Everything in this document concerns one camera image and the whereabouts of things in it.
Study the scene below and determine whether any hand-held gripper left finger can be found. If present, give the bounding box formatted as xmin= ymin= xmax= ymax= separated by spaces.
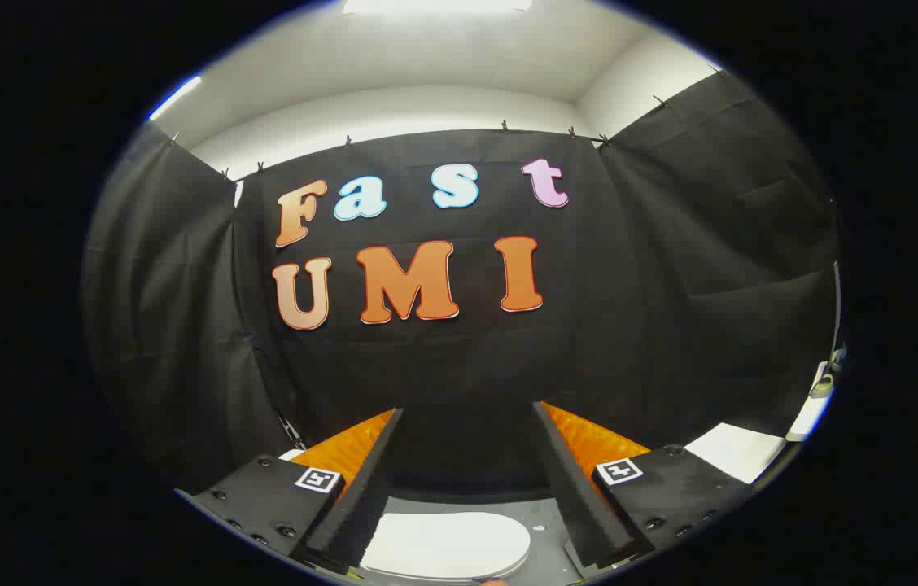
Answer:
xmin=174 ymin=407 xmax=407 ymax=575

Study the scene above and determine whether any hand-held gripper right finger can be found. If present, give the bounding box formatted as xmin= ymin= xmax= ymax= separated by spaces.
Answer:
xmin=532 ymin=400 xmax=753 ymax=571

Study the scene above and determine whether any white toilet lid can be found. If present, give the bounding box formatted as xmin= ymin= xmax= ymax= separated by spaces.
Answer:
xmin=357 ymin=511 xmax=531 ymax=583

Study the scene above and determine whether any black backdrop cloth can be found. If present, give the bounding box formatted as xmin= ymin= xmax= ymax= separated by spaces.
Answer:
xmin=83 ymin=72 xmax=841 ymax=501

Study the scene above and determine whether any white drawer cabinet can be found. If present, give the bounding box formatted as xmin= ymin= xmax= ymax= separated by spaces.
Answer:
xmin=685 ymin=422 xmax=787 ymax=485

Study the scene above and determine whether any white side table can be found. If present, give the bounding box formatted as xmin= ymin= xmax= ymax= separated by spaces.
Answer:
xmin=786 ymin=362 xmax=836 ymax=443

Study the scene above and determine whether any row of cloth clips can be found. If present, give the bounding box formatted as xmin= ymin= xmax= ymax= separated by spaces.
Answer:
xmin=168 ymin=68 xmax=728 ymax=177

